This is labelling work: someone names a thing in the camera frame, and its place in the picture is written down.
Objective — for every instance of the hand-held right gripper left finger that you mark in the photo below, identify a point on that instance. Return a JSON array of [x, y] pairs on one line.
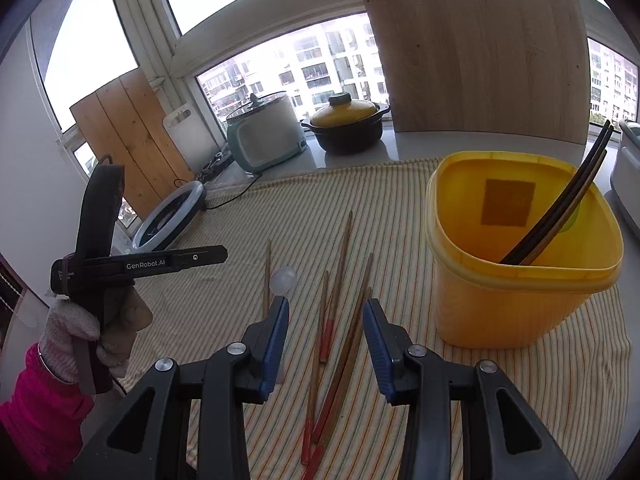
[[277, 350]]

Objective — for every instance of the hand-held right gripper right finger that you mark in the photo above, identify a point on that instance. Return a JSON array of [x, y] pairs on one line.
[[377, 355]]

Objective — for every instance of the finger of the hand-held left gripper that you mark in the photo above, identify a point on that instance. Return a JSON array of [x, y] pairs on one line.
[[207, 256]]

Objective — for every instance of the clear plastic spoon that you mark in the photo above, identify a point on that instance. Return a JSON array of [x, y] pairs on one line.
[[283, 280]]

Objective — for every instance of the yellow plastic container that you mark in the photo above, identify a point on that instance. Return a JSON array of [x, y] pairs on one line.
[[500, 305]]

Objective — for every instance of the black chopstick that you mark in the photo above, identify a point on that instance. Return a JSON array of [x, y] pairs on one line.
[[581, 172], [571, 172]]

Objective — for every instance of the person's left hand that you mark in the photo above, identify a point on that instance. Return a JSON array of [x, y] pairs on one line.
[[65, 325]]

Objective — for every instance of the pine plank board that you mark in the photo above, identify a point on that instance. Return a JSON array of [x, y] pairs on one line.
[[125, 135]]

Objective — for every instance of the white cutting board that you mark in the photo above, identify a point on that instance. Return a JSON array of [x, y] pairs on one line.
[[192, 135]]

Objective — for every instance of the teal electric cooker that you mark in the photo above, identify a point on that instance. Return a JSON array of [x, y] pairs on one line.
[[265, 135]]

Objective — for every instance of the striped tablecloth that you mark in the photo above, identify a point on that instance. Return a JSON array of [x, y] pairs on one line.
[[400, 200]]

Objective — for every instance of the black casserole with yellow lid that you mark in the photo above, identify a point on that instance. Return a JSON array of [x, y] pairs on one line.
[[350, 132]]

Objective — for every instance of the floral white rice cooker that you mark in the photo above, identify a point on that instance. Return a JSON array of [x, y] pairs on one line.
[[627, 175]]

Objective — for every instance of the light wooden board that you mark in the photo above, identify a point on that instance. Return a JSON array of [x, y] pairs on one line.
[[475, 50]]

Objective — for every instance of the metal clamp mount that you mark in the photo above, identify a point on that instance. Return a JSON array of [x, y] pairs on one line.
[[215, 162]]

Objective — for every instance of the white window frame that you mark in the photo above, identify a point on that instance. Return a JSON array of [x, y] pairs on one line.
[[150, 35]]

